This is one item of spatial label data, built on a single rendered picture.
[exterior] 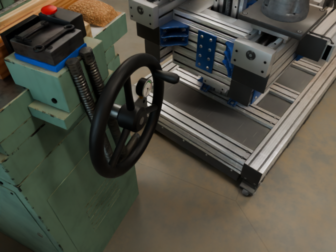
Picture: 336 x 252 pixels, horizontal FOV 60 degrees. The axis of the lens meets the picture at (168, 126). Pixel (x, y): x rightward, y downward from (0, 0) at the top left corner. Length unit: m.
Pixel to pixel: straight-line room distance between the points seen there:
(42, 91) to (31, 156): 0.17
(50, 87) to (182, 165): 1.09
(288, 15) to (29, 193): 0.91
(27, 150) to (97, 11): 0.39
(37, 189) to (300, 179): 1.28
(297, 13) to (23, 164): 0.90
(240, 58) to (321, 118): 1.09
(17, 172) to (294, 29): 0.87
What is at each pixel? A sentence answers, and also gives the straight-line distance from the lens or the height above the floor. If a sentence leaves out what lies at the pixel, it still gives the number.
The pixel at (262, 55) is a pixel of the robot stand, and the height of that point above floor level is 0.76.
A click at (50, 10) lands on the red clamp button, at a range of 0.63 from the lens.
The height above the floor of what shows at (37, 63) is 0.97.
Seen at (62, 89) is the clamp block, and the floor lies 0.93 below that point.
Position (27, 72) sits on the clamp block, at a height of 0.95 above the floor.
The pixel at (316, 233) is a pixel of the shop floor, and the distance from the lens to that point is 1.53.
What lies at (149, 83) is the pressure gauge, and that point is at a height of 0.67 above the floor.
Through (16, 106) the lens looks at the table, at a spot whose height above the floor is 0.89.
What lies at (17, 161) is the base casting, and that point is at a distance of 0.70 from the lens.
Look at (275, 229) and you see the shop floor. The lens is 1.47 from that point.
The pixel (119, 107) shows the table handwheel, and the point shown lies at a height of 0.83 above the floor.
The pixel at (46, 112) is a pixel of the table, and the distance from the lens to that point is 0.63.
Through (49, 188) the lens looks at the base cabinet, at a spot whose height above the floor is 0.61.
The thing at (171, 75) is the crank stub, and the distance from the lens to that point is 0.65.
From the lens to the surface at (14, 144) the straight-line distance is 0.68.
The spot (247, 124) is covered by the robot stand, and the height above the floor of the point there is 0.21.
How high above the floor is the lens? 1.28
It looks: 47 degrees down
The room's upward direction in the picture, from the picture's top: straight up
